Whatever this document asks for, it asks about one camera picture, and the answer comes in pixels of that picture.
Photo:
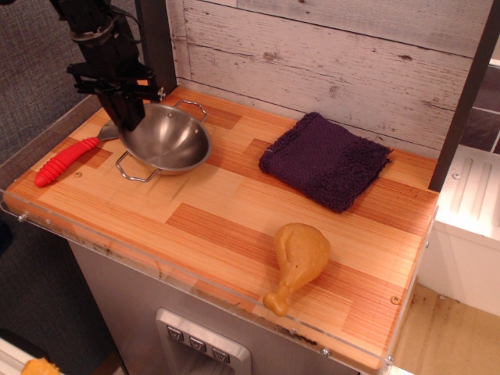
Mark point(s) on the clear acrylic table guard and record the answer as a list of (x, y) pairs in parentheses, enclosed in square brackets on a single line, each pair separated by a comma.
[(221, 250)]

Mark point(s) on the silver toy fridge cabinet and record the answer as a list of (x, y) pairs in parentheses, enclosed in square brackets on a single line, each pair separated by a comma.
[(162, 325)]

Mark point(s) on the silver two-handled bowl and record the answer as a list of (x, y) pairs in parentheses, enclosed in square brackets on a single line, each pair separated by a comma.
[(171, 139)]

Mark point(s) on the orange toy at corner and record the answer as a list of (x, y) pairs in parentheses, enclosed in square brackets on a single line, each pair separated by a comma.
[(40, 367)]

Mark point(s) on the yellow toy chicken drumstick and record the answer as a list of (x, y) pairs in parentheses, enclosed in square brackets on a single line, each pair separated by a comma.
[(303, 253)]

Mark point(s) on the red-handled metal spoon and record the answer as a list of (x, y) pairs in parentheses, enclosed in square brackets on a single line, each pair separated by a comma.
[(58, 164)]

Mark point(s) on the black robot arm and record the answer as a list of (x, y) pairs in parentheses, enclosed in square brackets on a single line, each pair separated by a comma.
[(84, 16)]

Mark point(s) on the dark purple cloth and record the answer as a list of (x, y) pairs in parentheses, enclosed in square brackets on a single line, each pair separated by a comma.
[(325, 162)]

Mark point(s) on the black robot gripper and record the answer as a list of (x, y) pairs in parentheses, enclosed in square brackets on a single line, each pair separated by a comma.
[(112, 68)]

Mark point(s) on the white toy sink unit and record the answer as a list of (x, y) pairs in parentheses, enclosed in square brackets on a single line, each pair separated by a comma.
[(462, 260)]

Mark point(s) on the dark grey vertical post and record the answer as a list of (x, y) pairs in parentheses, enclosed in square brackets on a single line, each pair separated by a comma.
[(470, 90)]

